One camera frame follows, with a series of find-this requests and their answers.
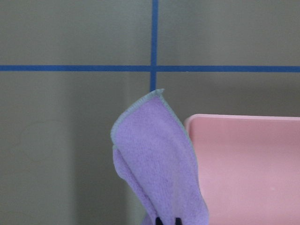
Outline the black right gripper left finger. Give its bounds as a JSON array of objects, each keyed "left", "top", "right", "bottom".
[{"left": 155, "top": 217, "right": 163, "bottom": 225}]

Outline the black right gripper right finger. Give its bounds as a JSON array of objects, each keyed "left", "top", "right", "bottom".
[{"left": 175, "top": 217, "right": 182, "bottom": 225}]

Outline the purple microfiber cloth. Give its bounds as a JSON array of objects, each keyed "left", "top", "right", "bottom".
[{"left": 111, "top": 89, "right": 209, "bottom": 225}]

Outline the pink plastic tray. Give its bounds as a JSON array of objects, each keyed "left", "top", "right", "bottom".
[{"left": 185, "top": 114, "right": 300, "bottom": 225}]

